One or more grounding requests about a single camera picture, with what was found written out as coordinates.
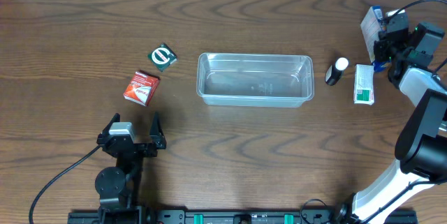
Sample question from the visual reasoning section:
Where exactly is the red Panadol box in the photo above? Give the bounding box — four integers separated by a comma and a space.
123, 70, 161, 107

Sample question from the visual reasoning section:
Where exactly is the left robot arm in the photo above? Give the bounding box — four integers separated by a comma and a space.
95, 113, 167, 224

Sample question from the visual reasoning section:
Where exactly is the green Zam-Buk box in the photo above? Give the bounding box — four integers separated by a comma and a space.
147, 43, 177, 72

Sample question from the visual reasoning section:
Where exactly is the white green medicine box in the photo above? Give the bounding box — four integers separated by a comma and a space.
353, 64, 374, 105

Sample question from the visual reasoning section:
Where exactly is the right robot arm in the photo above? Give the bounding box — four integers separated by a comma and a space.
339, 19, 446, 223

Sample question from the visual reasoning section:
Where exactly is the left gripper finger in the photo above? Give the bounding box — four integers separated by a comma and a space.
149, 112, 165, 142
101, 113, 120, 137

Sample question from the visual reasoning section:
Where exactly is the clear plastic container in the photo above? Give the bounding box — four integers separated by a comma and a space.
196, 52, 314, 107

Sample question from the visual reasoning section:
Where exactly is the left black cable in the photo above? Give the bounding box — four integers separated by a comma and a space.
28, 144, 103, 224

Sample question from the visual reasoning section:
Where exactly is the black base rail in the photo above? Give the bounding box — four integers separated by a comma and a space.
67, 209, 332, 224

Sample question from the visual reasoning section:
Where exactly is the black bottle white cap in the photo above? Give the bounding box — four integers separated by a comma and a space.
325, 57, 349, 86

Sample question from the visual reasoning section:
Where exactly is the blue Kool Fever box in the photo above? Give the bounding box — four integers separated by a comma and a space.
360, 6, 389, 73

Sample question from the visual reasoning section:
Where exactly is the black cable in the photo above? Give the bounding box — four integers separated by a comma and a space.
28, 144, 103, 224
385, 0, 447, 21

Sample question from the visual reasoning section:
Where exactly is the right black cable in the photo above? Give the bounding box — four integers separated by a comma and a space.
385, 0, 447, 21

